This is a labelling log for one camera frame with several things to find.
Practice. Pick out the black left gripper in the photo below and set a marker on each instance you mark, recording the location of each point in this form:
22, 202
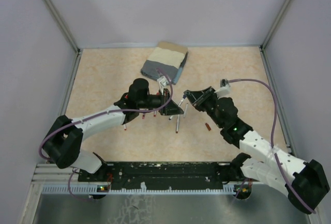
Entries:
171, 108

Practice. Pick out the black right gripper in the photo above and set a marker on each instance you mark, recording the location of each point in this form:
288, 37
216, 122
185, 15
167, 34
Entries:
199, 96

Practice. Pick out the white blue-end marker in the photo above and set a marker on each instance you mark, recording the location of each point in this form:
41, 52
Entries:
179, 104

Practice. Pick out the white brown-end marker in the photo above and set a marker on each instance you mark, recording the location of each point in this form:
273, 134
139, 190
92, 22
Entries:
177, 124

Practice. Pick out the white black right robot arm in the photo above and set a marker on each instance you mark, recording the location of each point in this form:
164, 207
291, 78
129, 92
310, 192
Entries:
304, 183

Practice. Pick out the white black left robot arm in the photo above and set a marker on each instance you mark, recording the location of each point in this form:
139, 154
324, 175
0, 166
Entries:
62, 144

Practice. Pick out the small white black-end pen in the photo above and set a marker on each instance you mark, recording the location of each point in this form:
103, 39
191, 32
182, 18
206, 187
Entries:
185, 110

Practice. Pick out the brown marker cap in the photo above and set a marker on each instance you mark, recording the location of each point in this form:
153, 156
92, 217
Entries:
208, 126

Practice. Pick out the folded grey beige cloth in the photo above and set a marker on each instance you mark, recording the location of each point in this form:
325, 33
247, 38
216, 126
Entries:
169, 57

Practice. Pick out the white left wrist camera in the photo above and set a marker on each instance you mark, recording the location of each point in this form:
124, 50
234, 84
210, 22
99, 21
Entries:
162, 82

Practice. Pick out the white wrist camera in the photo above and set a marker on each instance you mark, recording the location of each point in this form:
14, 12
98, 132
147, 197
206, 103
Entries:
162, 82
224, 89

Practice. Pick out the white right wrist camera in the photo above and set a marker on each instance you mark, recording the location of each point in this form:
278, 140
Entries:
224, 89

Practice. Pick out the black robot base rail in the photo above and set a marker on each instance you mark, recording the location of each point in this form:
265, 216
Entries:
164, 175

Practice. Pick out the aluminium frame post right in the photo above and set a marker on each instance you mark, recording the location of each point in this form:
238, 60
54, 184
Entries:
277, 21

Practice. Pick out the aluminium frame post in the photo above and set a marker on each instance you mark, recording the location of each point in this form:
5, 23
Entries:
61, 24
277, 21

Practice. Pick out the aluminium frame post left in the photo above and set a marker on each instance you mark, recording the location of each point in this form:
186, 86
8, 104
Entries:
61, 24

